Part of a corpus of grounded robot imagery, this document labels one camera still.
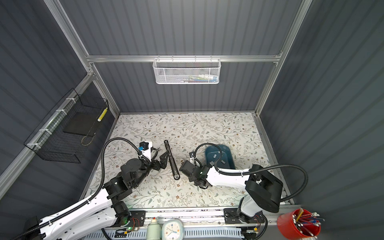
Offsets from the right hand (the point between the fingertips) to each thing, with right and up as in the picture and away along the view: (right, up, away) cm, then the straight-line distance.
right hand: (195, 171), depth 86 cm
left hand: (-17, +15, -13) cm, 26 cm away
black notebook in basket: (-58, +28, -10) cm, 65 cm away
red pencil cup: (+41, -12, -28) cm, 51 cm away
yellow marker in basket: (-51, +33, -4) cm, 61 cm away
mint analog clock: (-11, -22, -17) cm, 30 cm away
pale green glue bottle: (-18, -20, -21) cm, 34 cm away
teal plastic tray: (+21, +3, +13) cm, 25 cm away
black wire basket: (-65, +22, -14) cm, 70 cm away
